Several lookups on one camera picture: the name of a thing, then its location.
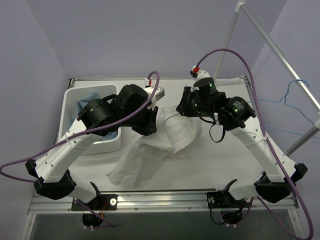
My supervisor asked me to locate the white shirt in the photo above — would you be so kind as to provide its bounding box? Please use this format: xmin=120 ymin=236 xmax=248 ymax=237
xmin=108 ymin=105 xmax=202 ymax=188

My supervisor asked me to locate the light blue denim skirt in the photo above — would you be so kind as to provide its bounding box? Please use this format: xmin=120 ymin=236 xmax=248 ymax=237
xmin=67 ymin=91 xmax=118 ymax=141

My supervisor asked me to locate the blue wire skirt hanger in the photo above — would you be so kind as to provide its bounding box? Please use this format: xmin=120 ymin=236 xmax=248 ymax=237
xmin=255 ymin=80 xmax=320 ymax=136

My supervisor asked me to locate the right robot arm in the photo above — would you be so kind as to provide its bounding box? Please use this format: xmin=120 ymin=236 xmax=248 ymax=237
xmin=176 ymin=77 xmax=308 ymax=207

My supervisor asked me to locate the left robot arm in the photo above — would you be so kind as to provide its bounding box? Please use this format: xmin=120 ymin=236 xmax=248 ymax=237
xmin=25 ymin=84 xmax=161 ymax=210

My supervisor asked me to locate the white plastic bin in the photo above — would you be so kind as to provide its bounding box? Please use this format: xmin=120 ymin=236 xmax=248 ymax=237
xmin=58 ymin=85 xmax=121 ymax=156

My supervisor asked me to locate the metal clothes rack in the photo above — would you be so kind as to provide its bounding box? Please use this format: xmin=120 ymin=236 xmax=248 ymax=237
xmin=228 ymin=0 xmax=320 ymax=151

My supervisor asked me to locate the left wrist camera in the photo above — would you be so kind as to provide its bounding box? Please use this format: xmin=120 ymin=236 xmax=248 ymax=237
xmin=143 ymin=78 xmax=165 ymax=110

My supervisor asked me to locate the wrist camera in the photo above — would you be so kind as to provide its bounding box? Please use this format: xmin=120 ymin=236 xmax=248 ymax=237
xmin=143 ymin=78 xmax=165 ymax=110
xmin=190 ymin=65 xmax=210 ymax=81

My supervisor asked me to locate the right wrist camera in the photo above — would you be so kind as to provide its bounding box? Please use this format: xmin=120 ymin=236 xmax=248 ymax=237
xmin=190 ymin=65 xmax=210 ymax=81

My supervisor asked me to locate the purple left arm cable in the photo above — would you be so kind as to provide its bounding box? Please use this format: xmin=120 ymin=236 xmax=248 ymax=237
xmin=0 ymin=71 xmax=161 ymax=183

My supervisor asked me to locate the aluminium mounting rail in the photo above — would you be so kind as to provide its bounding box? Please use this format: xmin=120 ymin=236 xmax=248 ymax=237
xmin=26 ymin=189 xmax=300 ymax=216

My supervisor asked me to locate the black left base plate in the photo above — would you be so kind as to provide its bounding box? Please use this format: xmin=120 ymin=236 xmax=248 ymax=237
xmin=71 ymin=193 xmax=118 ymax=211

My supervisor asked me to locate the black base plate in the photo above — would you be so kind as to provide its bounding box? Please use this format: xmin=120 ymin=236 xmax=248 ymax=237
xmin=71 ymin=193 xmax=118 ymax=211
xmin=206 ymin=191 xmax=235 ymax=209

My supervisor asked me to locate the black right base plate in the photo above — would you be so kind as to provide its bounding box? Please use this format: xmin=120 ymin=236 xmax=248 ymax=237
xmin=206 ymin=191 xmax=235 ymax=209

